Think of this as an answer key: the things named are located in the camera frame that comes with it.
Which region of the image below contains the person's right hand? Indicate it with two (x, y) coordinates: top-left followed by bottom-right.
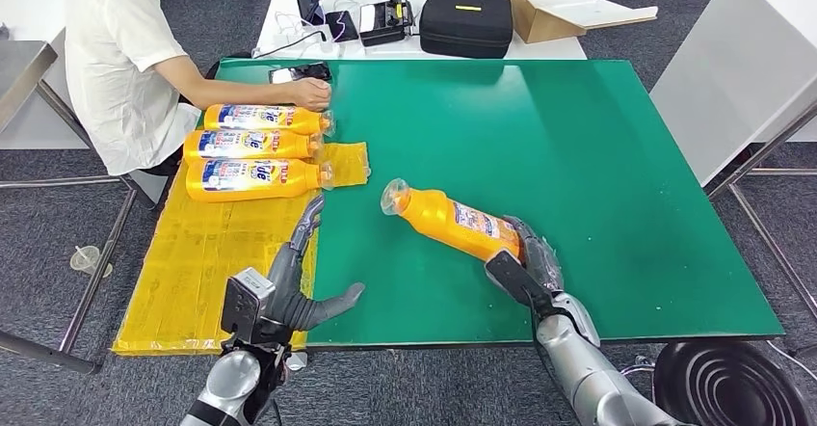
(290, 76), (333, 114)

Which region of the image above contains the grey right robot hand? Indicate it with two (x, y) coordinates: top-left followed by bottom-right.
(504, 215), (567, 298)

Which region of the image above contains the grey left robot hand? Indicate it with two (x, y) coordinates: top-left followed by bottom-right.
(266, 194), (366, 333)

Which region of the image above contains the orange detergent bottle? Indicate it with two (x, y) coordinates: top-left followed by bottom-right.
(182, 128), (325, 165)
(202, 102), (335, 137)
(185, 157), (334, 204)
(380, 177), (525, 265)

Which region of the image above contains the black smartphone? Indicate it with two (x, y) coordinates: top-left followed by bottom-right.
(268, 62), (333, 86)

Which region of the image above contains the white power strip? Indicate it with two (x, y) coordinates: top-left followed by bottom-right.
(253, 10), (330, 58)

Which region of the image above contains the yellow plastic sheet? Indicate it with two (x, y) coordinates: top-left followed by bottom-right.
(111, 142), (372, 358)

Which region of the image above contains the black handheld device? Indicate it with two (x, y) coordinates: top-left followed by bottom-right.
(357, 0), (416, 48)

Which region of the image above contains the black zip case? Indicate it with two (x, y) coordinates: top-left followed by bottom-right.
(418, 0), (515, 61)

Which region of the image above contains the person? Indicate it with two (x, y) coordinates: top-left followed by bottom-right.
(64, 0), (333, 177)

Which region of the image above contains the clear plastic cup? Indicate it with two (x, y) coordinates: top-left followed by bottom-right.
(68, 245), (115, 280)

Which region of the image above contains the open cardboard box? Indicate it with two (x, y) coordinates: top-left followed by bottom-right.
(500, 0), (660, 45)

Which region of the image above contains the white sheet in box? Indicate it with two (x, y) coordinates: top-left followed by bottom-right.
(521, 0), (660, 31)

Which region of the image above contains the white table with steel legs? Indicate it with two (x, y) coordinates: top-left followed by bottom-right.
(0, 0), (171, 377)
(647, 0), (817, 322)

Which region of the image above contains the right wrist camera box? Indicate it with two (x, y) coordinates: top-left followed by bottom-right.
(485, 249), (550, 316)

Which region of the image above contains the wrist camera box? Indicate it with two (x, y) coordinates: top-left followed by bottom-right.
(485, 249), (550, 316)
(220, 267), (277, 348)

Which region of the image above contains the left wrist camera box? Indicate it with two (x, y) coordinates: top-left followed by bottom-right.
(220, 267), (277, 348)

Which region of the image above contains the black power cable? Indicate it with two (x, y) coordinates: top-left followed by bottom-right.
(252, 29), (327, 61)

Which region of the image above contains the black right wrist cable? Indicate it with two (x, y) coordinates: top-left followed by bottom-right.
(526, 287), (550, 360)

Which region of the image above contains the dark phone with cable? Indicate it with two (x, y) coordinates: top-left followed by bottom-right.
(324, 10), (360, 43)

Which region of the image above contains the white floor cable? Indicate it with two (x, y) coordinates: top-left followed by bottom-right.
(764, 341), (817, 383)

